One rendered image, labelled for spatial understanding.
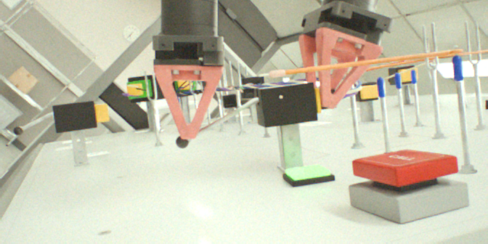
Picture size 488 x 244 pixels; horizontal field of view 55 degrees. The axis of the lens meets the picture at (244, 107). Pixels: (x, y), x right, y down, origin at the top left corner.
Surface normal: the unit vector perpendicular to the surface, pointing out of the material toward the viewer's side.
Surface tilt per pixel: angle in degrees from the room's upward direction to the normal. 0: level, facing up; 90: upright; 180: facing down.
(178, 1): 116
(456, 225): 50
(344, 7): 97
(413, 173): 90
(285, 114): 99
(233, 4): 90
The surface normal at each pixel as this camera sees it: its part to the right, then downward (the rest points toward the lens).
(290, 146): 0.14, 0.04
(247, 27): 0.37, 0.03
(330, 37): 0.09, 0.38
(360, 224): -0.12, -0.99
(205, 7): 0.61, 0.04
